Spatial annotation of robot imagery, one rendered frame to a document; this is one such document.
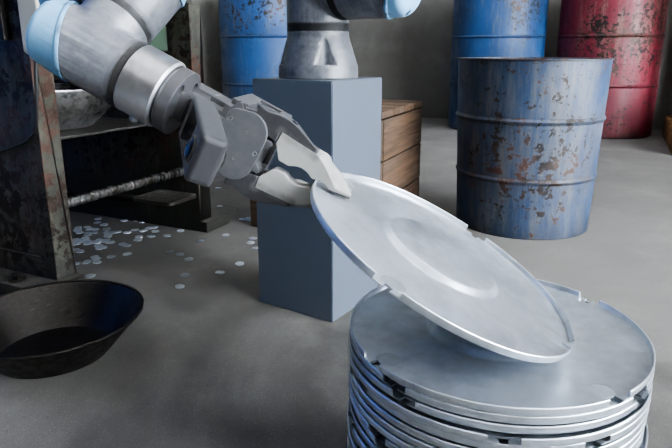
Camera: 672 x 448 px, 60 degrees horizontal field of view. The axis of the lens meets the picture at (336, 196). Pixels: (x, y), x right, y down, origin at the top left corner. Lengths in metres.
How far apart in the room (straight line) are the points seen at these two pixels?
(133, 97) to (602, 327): 0.52
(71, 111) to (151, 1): 0.90
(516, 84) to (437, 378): 1.15
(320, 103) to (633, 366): 0.66
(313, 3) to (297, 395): 0.66
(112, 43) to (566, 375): 0.53
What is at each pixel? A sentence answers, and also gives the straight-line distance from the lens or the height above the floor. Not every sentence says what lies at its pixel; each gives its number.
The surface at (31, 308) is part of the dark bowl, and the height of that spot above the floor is 0.04.
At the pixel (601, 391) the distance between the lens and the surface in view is 0.55.
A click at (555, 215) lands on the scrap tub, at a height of 0.07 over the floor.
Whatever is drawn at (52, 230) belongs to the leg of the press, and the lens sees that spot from 1.35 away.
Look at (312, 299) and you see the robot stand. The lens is 1.14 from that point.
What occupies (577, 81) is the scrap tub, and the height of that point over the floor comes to 0.42.
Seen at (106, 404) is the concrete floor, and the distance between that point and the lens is 0.96.
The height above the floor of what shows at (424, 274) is 0.31.
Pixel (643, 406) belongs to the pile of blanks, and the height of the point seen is 0.21.
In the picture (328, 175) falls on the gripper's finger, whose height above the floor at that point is 0.38.
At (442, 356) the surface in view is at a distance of 0.57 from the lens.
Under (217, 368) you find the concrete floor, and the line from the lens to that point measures 1.01.
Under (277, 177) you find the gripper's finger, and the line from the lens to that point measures 0.59.
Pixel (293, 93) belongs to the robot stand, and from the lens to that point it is 1.06.
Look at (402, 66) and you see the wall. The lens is 4.61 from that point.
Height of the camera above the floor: 0.50
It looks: 14 degrees down
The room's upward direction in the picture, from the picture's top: straight up
